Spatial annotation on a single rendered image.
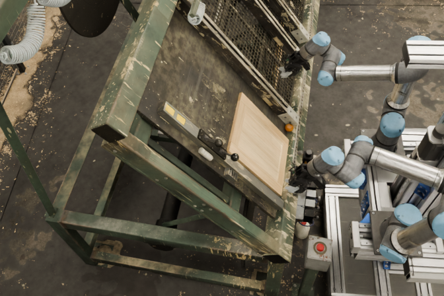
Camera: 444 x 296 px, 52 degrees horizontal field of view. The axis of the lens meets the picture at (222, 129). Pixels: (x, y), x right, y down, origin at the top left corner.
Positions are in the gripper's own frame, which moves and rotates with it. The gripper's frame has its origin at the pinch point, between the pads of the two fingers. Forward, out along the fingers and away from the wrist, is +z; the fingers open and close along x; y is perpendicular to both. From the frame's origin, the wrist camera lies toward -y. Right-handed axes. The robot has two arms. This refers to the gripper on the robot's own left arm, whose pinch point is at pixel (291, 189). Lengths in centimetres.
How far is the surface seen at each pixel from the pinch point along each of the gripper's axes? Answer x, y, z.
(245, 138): -35.7, 13.2, 23.9
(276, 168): -33, -14, 38
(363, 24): -257, -133, 81
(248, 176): -14.8, 9.6, 25.0
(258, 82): -68, 12, 16
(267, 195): -12.2, -6.2, 33.2
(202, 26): -71, 54, -4
